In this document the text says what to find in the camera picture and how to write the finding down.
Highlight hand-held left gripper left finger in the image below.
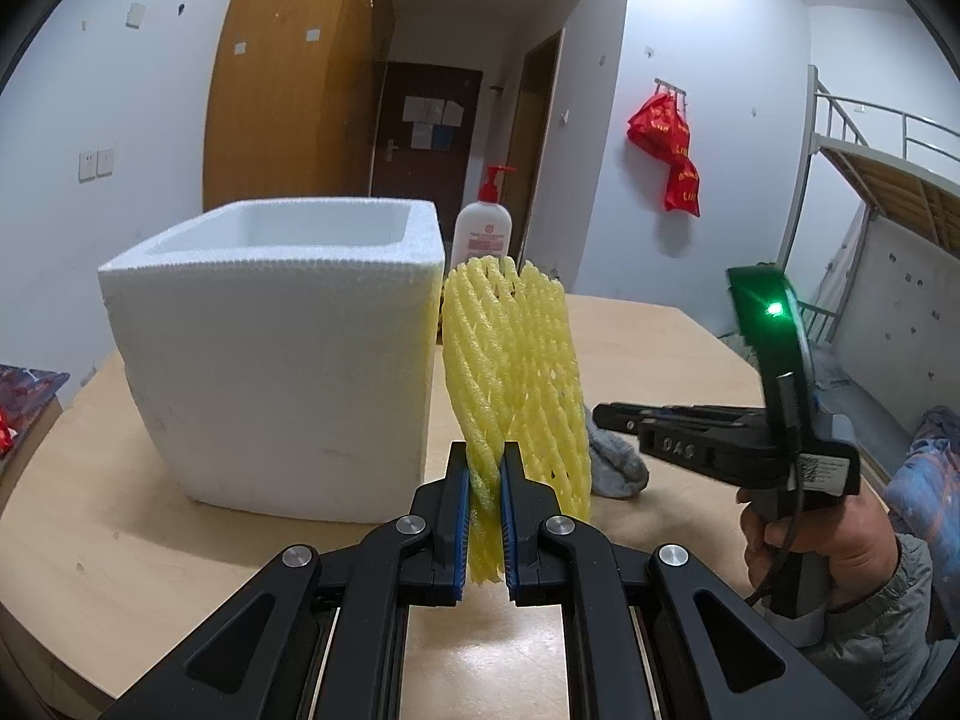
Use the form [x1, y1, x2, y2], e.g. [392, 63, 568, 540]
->
[97, 441, 473, 720]

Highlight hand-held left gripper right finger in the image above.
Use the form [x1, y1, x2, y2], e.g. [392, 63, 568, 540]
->
[501, 441, 863, 720]

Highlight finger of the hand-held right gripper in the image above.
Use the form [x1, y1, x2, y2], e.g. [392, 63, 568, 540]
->
[592, 401, 755, 437]

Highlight grey sock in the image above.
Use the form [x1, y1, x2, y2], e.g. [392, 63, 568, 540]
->
[585, 420, 650, 500]

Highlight yellow foam fruit net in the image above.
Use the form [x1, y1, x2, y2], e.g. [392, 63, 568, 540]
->
[439, 256, 593, 587]

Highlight white foam box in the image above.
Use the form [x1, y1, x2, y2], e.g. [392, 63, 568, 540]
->
[97, 197, 445, 524]

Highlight person's right forearm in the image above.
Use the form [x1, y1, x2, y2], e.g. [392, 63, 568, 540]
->
[795, 532, 940, 717]

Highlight person's right hand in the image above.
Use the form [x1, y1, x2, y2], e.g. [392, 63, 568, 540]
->
[736, 487, 901, 616]

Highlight white dotted curtain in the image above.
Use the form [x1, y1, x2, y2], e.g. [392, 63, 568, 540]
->
[795, 202, 960, 466]

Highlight patterned blue bedding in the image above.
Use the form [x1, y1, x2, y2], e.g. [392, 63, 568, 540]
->
[885, 405, 960, 638]

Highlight metal bunk bed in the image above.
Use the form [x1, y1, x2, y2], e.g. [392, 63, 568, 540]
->
[776, 64, 960, 421]

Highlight white lotion pump bottle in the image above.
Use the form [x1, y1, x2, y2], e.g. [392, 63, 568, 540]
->
[450, 165, 518, 272]

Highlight red plastic bags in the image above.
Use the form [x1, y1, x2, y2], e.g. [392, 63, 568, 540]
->
[627, 94, 702, 217]

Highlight light wooden side door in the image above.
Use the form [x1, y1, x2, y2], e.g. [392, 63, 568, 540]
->
[506, 28, 565, 265]

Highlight dark brown door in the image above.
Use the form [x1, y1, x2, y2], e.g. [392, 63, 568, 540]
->
[369, 61, 482, 205]

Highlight white papers on door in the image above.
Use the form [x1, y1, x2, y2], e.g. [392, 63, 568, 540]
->
[403, 96, 464, 126]

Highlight printed blanket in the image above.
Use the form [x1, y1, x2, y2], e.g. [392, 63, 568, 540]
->
[0, 364, 70, 458]

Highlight wooden wardrobe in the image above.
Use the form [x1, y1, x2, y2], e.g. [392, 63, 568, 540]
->
[202, 0, 396, 215]

